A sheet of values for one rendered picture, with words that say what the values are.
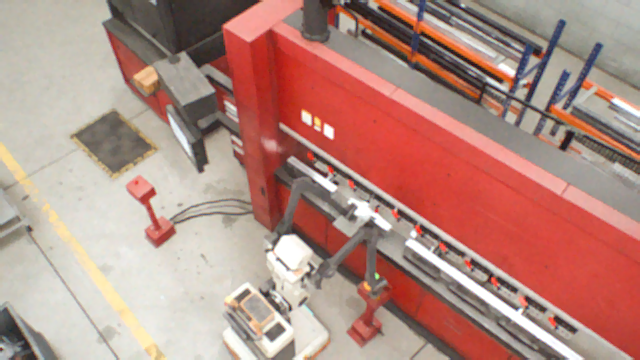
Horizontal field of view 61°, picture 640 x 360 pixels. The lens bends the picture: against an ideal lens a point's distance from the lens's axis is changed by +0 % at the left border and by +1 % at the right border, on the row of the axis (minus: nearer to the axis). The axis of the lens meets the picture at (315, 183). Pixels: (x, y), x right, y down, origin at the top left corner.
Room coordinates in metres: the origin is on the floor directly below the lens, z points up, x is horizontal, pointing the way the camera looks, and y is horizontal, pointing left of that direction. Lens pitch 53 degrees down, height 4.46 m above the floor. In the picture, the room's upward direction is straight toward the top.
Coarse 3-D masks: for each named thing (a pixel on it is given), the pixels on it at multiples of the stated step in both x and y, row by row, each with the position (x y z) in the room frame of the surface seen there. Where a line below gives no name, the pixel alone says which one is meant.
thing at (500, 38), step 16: (400, 0) 4.42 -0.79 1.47; (416, 0) 4.47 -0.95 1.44; (432, 0) 4.43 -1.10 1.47; (448, 0) 4.43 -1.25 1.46; (416, 16) 4.24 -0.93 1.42; (432, 16) 4.18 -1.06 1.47; (448, 16) 4.18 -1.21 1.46; (464, 16) 4.20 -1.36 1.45; (480, 16) 4.18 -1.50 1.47; (448, 32) 3.97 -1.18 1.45; (464, 32) 4.03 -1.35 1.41; (480, 32) 3.95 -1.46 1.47; (496, 32) 3.98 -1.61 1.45; (512, 32) 3.94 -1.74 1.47; (480, 48) 3.72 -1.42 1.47; (496, 48) 3.78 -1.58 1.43; (512, 48) 3.79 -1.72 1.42
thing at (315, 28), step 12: (312, 0) 2.77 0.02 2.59; (324, 0) 2.74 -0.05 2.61; (336, 0) 2.74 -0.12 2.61; (312, 12) 2.77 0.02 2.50; (324, 12) 2.79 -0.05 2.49; (348, 12) 2.72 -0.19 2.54; (312, 24) 2.77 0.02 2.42; (324, 24) 2.79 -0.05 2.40; (312, 36) 2.76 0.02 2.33; (324, 36) 2.77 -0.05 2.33
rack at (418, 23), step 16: (368, 0) 5.08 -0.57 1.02; (384, 0) 4.52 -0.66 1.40; (336, 16) 4.97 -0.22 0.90; (352, 16) 4.80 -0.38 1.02; (400, 16) 4.34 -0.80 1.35; (384, 32) 4.49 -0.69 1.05; (416, 32) 4.18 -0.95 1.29; (432, 32) 4.06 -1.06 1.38; (560, 32) 3.70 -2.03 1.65; (400, 48) 4.30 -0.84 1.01; (416, 48) 4.17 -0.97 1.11; (464, 48) 3.81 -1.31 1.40; (528, 48) 3.40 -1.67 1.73; (432, 64) 4.01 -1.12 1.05; (480, 64) 3.66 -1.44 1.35; (496, 64) 3.60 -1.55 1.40; (544, 64) 3.73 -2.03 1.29; (512, 80) 3.42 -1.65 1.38; (528, 80) 3.78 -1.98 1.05; (528, 96) 3.75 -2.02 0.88; (512, 112) 3.77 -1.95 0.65
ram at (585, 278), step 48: (288, 96) 2.83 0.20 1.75; (336, 96) 2.54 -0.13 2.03; (336, 144) 2.52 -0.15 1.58; (384, 144) 2.27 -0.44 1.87; (432, 144) 2.06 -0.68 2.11; (432, 192) 2.00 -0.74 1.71; (480, 192) 1.82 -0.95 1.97; (480, 240) 1.74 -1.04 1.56; (528, 240) 1.59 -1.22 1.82; (576, 240) 1.46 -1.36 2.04; (528, 288) 1.49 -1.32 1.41; (576, 288) 1.36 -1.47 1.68; (624, 288) 1.25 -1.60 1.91; (624, 336) 1.13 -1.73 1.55
